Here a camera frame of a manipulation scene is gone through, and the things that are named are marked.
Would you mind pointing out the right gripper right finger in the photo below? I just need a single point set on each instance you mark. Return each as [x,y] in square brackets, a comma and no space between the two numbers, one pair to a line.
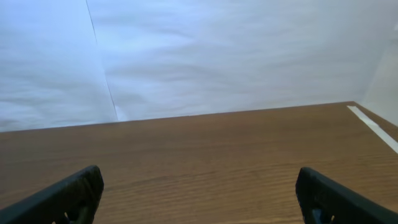
[335,202]

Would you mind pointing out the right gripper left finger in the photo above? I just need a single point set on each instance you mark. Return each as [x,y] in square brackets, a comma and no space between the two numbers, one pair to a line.
[62,199]

